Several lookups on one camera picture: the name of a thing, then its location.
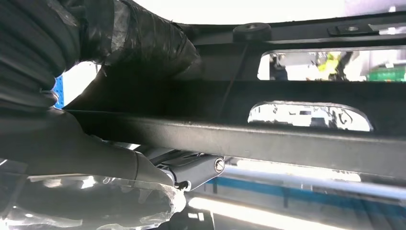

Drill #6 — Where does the blue metal shelf rack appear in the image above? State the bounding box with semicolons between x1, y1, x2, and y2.
53;75;65;109

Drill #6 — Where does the green plastic crate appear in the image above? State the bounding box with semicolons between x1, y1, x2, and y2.
367;68;406;82

